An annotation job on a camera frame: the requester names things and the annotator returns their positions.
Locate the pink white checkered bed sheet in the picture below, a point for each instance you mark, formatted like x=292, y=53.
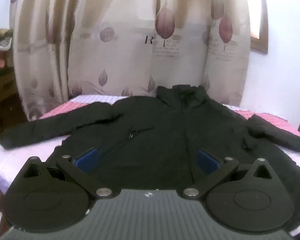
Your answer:
x=17, y=156

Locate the black jacket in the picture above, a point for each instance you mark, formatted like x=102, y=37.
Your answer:
x=165, y=135

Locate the lace trimmed cloth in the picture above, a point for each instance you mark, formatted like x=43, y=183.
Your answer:
x=0, y=42

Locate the wooden cabinet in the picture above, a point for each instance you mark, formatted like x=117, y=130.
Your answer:
x=2, y=97

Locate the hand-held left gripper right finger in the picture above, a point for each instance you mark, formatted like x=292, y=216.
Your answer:
x=207, y=160

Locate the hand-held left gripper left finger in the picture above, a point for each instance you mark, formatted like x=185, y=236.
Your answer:
x=87, y=159

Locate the wooden window frame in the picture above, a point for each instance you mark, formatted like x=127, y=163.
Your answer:
x=259, y=45

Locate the beige leaf print curtain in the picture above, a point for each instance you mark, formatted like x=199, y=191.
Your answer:
x=115, y=55

